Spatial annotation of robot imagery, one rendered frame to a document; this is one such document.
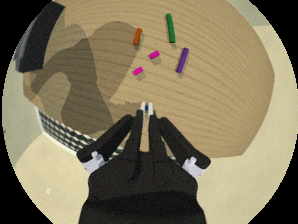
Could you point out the green rod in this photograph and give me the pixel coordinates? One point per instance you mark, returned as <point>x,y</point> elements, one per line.
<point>170,28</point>

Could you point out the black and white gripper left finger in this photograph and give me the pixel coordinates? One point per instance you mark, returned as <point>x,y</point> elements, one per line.
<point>94,155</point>

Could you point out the purple rod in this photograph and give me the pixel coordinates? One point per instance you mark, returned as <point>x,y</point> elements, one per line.
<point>182,60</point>

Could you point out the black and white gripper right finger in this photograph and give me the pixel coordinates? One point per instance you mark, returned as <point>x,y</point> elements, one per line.
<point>189,158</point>

